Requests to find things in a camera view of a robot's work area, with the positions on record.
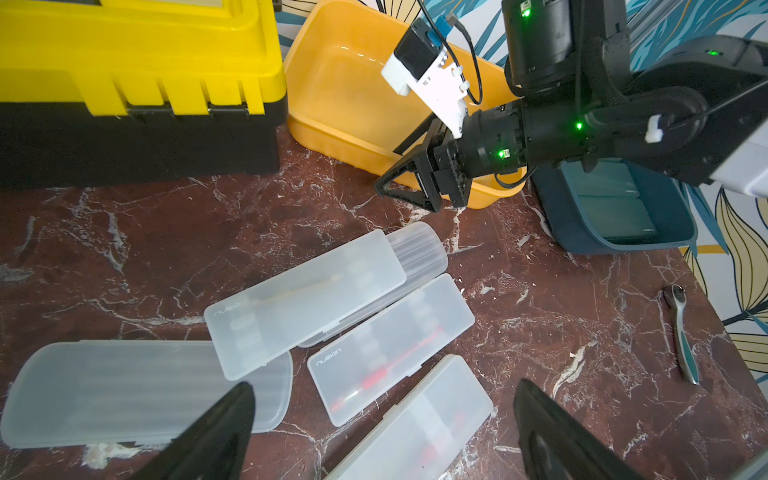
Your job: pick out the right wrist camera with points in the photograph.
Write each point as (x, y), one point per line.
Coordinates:
(419, 63)

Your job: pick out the teal plastic tray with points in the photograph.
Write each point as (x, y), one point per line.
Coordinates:
(661, 196)

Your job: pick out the green pencil case back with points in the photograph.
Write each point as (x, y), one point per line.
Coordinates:
(607, 179)

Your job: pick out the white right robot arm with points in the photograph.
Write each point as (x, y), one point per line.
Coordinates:
(698, 115)

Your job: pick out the clear pencil case left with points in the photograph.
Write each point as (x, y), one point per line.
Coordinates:
(111, 391)

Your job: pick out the clear pencil case top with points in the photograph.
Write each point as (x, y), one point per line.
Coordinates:
(253, 327)

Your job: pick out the yellow plastic tray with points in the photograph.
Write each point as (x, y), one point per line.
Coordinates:
(339, 103)

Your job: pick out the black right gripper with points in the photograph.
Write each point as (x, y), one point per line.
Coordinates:
(497, 141)

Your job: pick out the yellow black toolbox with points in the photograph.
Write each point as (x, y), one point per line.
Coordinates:
(98, 93)

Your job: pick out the silver green ratchet wrench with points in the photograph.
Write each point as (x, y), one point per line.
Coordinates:
(676, 298)

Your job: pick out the green pencil case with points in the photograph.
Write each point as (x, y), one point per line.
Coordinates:
(619, 220)
(607, 179)

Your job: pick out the clear pencil case lower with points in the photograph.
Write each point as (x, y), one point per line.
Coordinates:
(421, 436)

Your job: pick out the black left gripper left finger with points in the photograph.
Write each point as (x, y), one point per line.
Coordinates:
(214, 446)

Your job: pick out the clear pencil case pink inside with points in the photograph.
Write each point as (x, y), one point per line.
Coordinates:
(357, 368)

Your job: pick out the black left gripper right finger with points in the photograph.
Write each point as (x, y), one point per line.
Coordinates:
(555, 446)

